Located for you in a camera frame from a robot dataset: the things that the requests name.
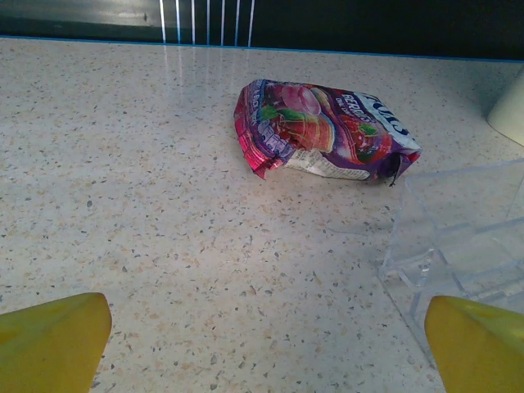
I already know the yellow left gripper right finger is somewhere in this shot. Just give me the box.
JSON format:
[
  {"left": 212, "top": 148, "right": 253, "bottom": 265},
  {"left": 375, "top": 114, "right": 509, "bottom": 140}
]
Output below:
[{"left": 424, "top": 295, "right": 524, "bottom": 393}]

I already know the beige knife block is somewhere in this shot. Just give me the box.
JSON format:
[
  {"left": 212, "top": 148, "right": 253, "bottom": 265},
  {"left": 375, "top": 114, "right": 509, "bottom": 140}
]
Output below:
[{"left": 486, "top": 63, "right": 524, "bottom": 147}]

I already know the red card pack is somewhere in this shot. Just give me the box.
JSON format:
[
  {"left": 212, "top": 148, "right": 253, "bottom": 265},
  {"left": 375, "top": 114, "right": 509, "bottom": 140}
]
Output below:
[{"left": 378, "top": 159, "right": 524, "bottom": 369}]

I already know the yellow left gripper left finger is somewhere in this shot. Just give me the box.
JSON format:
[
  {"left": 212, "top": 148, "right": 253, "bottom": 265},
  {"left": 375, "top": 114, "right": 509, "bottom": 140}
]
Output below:
[{"left": 0, "top": 292, "right": 113, "bottom": 393}]

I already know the purple berry candy bag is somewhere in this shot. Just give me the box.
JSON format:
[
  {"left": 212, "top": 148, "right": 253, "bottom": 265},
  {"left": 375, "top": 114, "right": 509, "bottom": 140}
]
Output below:
[{"left": 233, "top": 79, "right": 422, "bottom": 188}]

